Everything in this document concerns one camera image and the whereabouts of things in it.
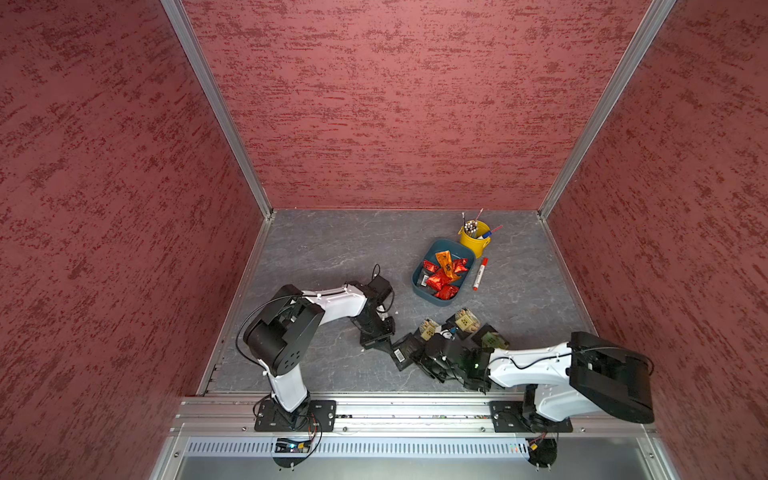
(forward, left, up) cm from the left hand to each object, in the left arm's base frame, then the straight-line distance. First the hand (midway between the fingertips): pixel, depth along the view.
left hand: (391, 354), depth 83 cm
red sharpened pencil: (+57, -36, +2) cm, 67 cm away
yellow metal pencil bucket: (+35, -29, +7) cm, 46 cm away
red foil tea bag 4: (+29, -13, +3) cm, 31 cm away
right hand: (-3, -5, -1) cm, 6 cm away
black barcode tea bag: (+1, -4, -1) cm, 4 cm away
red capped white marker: (+32, -33, 0) cm, 46 cm away
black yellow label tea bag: (+8, -12, -1) cm, 14 cm away
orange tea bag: (+33, -19, +1) cm, 38 cm away
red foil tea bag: (+29, -24, +3) cm, 38 cm away
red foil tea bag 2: (+22, -15, +5) cm, 27 cm away
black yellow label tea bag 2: (+10, -23, -1) cm, 25 cm away
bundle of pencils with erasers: (+35, -25, +16) cm, 46 cm away
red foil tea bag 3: (+18, -18, +3) cm, 26 cm away
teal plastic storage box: (+37, -24, +1) cm, 44 cm away
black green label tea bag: (+6, -29, -1) cm, 30 cm away
